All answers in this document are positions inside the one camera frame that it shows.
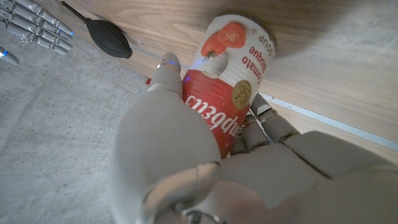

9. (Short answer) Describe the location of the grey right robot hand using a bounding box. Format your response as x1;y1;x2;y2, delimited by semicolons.
0;0;75;66

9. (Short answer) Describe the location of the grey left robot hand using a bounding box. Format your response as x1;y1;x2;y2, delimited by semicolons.
108;52;398;224

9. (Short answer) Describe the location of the black rubber air blower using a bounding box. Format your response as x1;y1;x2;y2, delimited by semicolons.
61;1;134;59

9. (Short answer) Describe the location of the red white tomato soup can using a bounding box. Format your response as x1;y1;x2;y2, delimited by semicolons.
182;14;276;159

